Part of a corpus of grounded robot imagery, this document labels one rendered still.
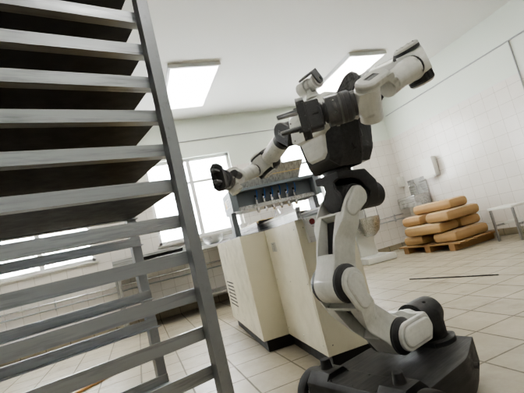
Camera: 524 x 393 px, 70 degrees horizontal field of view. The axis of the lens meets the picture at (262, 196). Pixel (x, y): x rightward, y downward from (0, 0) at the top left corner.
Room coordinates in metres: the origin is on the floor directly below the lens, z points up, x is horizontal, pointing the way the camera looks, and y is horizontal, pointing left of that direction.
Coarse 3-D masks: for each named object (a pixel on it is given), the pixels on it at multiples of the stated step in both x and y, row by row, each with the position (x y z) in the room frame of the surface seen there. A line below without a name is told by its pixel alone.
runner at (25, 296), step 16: (176, 256) 0.89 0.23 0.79; (96, 272) 0.78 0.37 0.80; (112, 272) 0.80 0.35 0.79; (128, 272) 0.82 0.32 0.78; (144, 272) 0.84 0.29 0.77; (32, 288) 0.71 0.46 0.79; (48, 288) 0.73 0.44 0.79; (64, 288) 0.74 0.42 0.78; (80, 288) 0.76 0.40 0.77; (0, 304) 0.68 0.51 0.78; (16, 304) 0.69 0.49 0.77
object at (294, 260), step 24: (288, 240) 2.27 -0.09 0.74; (288, 264) 2.38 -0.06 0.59; (312, 264) 2.10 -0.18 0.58; (360, 264) 2.18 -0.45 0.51; (288, 288) 2.50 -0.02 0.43; (288, 312) 2.64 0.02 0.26; (312, 312) 2.16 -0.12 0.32; (312, 336) 2.26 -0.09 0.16; (336, 336) 2.10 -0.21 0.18; (336, 360) 2.13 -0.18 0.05
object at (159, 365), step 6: (126, 222) 1.24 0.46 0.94; (138, 246) 1.25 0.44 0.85; (132, 252) 1.25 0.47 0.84; (138, 252) 1.25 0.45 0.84; (132, 258) 1.26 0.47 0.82; (138, 258) 1.25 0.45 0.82; (138, 276) 1.24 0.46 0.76; (144, 276) 1.25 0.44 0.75; (138, 282) 1.25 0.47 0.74; (144, 282) 1.25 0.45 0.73; (138, 288) 1.26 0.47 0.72; (144, 288) 1.25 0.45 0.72; (150, 300) 1.25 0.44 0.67; (144, 318) 1.26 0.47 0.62; (150, 318) 1.25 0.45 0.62; (150, 330) 1.24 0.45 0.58; (156, 330) 1.25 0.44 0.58; (150, 336) 1.24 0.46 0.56; (156, 336) 1.25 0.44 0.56; (150, 342) 1.24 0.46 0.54; (156, 342) 1.25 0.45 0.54; (156, 360) 1.24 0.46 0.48; (162, 360) 1.25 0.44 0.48; (156, 366) 1.24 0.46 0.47; (162, 366) 1.25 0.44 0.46; (156, 372) 1.25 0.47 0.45; (162, 372) 1.25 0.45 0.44
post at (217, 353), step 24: (144, 0) 0.89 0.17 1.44; (144, 24) 0.88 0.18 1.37; (144, 48) 0.89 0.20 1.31; (168, 120) 0.89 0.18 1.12; (168, 144) 0.88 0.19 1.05; (168, 168) 0.90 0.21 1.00; (192, 216) 0.89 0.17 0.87; (192, 240) 0.88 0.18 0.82; (192, 264) 0.89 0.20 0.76; (216, 312) 0.89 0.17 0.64; (216, 336) 0.89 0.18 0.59; (216, 360) 0.88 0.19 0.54; (216, 384) 0.89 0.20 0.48
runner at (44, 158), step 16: (160, 144) 0.90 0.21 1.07; (0, 160) 0.70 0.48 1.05; (16, 160) 0.72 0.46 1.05; (32, 160) 0.73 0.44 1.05; (48, 160) 0.75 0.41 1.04; (64, 160) 0.77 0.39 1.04; (80, 160) 0.79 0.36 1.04; (96, 160) 0.80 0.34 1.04; (112, 160) 0.83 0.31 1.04; (128, 160) 0.86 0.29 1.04; (144, 160) 0.89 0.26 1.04
